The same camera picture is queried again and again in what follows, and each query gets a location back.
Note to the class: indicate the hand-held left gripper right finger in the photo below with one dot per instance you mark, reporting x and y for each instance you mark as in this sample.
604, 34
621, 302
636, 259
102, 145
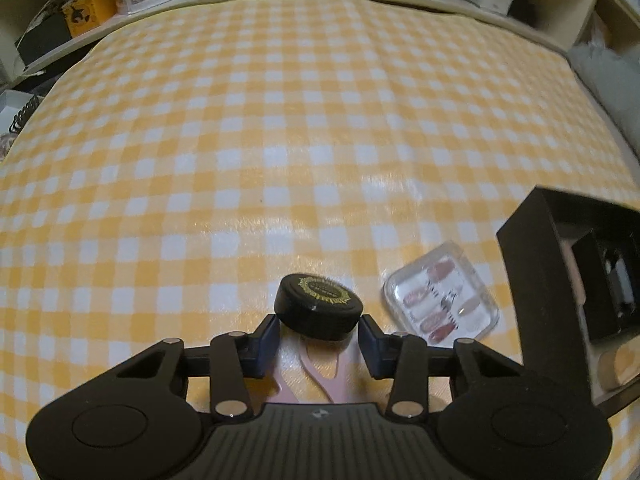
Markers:
371, 347

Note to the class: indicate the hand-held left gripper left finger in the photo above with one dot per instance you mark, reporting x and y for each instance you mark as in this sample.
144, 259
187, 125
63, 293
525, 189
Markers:
267, 345

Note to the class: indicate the black round jar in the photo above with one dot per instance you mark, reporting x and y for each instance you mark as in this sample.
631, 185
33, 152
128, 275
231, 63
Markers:
317, 305

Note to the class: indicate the clear press-on nail case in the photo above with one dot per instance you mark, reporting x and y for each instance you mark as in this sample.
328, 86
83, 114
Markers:
440, 295

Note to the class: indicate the large black box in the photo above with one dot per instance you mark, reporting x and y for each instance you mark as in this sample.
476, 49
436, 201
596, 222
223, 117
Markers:
535, 285

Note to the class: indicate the small black box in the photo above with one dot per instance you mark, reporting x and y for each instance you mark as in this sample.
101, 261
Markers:
592, 305

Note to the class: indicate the beige earbuds case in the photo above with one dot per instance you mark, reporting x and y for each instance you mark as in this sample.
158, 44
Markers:
620, 365

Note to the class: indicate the yellow checkered cloth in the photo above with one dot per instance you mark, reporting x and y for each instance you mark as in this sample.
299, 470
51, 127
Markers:
250, 135

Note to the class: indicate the black hair clip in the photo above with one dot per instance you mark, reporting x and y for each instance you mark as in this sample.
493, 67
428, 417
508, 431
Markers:
24, 114

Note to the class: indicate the grey pillow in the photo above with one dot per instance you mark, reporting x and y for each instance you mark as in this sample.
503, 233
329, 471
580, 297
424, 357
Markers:
615, 95

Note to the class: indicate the dark green box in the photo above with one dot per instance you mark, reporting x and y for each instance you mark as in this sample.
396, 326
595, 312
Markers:
45, 42

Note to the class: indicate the yellow printed box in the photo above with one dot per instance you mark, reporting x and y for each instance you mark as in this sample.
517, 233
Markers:
92, 10

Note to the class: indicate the white plastic bag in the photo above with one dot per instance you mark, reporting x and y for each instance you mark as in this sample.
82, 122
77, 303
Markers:
600, 30

